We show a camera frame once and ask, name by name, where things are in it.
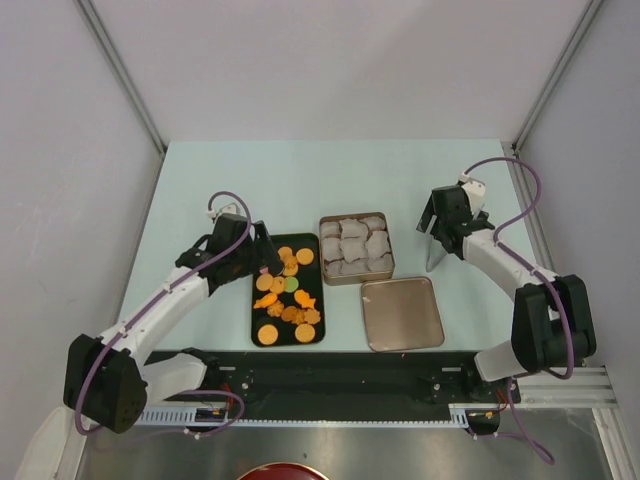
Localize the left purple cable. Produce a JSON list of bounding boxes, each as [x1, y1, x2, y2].
[[74, 191, 251, 441]]

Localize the metal tongs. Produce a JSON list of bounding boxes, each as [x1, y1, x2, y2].
[[417, 198, 492, 272]]

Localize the green round cookie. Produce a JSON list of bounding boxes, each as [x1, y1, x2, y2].
[[284, 276, 299, 293]]

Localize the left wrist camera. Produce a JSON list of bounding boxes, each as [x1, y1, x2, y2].
[[208, 203, 239, 218]]

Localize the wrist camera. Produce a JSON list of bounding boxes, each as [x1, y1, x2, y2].
[[458, 173, 486, 217], [208, 203, 239, 218]]

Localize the round orange cookie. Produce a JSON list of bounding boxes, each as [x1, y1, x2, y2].
[[294, 324, 316, 344], [257, 324, 279, 346], [295, 248, 315, 265]]

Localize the red round object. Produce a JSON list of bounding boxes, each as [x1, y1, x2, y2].
[[238, 462, 328, 480]]

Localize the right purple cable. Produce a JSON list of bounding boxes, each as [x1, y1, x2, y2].
[[459, 157, 576, 466]]

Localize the fish shaped orange cookie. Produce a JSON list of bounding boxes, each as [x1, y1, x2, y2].
[[294, 289, 316, 309]]

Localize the purple cable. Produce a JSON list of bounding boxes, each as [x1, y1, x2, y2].
[[74, 191, 251, 441], [459, 157, 576, 466]]

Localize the black cookie tray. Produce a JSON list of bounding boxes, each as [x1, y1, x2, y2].
[[251, 233, 326, 348]]

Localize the flower shaped orange cookie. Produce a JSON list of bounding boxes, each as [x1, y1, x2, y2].
[[304, 309, 321, 325]]

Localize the square cookie tin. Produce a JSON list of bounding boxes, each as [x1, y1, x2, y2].
[[319, 212, 395, 286]]

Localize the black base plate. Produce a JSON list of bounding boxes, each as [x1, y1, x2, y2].
[[144, 349, 521, 421]]

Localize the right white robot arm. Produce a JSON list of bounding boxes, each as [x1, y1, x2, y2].
[[416, 181, 597, 401]]

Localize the square tin lid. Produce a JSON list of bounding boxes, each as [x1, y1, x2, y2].
[[361, 276, 445, 353]]

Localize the white cable duct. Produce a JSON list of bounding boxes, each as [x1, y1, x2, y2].
[[135, 402, 506, 430]]

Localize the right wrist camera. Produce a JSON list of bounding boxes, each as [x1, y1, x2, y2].
[[458, 173, 486, 217]]

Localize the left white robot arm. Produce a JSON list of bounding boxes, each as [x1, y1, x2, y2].
[[63, 213, 284, 435]]

